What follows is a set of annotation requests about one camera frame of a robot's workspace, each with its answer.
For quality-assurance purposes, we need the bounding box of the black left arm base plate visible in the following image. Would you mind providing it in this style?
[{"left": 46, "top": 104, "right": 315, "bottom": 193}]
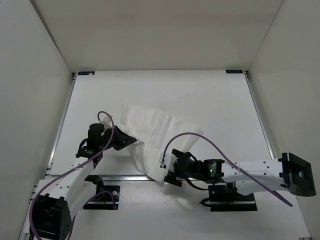
[{"left": 83, "top": 175, "right": 121, "bottom": 210}]

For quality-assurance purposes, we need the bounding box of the white pleated skirt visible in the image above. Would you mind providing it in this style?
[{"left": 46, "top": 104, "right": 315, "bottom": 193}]
[{"left": 120, "top": 104, "right": 203, "bottom": 185}]

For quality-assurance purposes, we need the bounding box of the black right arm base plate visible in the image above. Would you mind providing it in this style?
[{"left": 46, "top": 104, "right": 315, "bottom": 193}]
[{"left": 199, "top": 182, "right": 258, "bottom": 212}]

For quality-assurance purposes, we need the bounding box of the blue label sticker right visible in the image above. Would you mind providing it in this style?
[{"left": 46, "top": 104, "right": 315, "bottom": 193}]
[{"left": 225, "top": 69, "right": 244, "bottom": 74}]

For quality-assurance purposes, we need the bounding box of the blue label sticker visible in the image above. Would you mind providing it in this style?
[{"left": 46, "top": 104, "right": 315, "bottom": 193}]
[
  {"left": 225, "top": 69, "right": 244, "bottom": 74},
  {"left": 77, "top": 71, "right": 95, "bottom": 76}
]

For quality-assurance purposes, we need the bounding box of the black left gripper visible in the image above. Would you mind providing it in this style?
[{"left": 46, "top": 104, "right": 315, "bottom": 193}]
[{"left": 100, "top": 124, "right": 138, "bottom": 150}]

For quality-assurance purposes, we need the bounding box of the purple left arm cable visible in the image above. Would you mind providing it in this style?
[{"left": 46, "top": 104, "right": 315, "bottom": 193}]
[{"left": 28, "top": 111, "right": 118, "bottom": 240}]

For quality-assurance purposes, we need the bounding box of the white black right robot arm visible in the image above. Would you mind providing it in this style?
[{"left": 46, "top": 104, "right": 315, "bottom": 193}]
[{"left": 159, "top": 149, "right": 316, "bottom": 200}]

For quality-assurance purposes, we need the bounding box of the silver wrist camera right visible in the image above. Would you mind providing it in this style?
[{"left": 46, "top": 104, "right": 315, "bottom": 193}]
[{"left": 159, "top": 152, "right": 178, "bottom": 172}]

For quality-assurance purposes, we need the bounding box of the blue label sticker left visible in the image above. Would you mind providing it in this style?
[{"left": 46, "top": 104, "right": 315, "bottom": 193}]
[{"left": 77, "top": 71, "right": 95, "bottom": 76}]

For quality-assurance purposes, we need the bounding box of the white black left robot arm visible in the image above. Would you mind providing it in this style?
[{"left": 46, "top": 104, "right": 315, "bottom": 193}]
[{"left": 29, "top": 123, "right": 137, "bottom": 240}]

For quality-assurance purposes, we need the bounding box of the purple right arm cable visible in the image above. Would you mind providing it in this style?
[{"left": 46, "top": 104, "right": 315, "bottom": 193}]
[{"left": 161, "top": 131, "right": 293, "bottom": 207}]

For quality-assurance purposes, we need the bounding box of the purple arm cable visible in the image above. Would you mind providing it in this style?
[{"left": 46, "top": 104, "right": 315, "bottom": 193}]
[
  {"left": 28, "top": 111, "right": 118, "bottom": 240},
  {"left": 161, "top": 131, "right": 293, "bottom": 207}
]

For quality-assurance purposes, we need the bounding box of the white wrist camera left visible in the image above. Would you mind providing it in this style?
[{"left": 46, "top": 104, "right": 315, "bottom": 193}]
[{"left": 99, "top": 115, "right": 113, "bottom": 130}]

